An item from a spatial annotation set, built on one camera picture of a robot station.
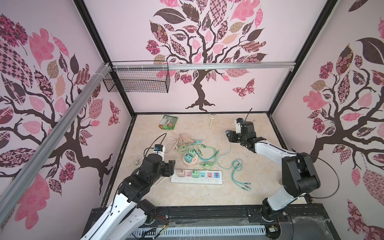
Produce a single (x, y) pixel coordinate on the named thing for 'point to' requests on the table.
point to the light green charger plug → (192, 152)
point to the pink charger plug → (181, 173)
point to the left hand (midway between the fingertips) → (169, 164)
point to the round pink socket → (194, 161)
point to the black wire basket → (140, 80)
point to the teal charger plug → (188, 158)
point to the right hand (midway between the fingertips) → (230, 132)
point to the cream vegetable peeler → (212, 116)
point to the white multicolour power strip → (206, 177)
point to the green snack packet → (168, 122)
